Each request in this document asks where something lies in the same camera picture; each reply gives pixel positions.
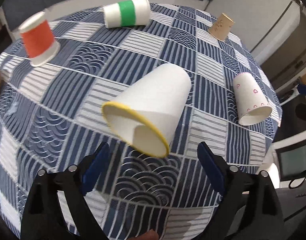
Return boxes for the white cup pink hearts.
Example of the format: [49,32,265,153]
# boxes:
[233,72,272,126]

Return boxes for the white cup yellow rim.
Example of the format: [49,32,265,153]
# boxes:
[101,63,192,158]

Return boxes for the brown paper cup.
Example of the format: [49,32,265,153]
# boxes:
[208,13,235,41]

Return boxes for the white cup orange band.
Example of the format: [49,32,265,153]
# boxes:
[18,11,60,67]

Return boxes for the white cup green band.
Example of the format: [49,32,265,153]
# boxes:
[103,0,151,29]

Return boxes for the blue white patterned tablecloth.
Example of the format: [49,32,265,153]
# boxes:
[0,3,282,239]

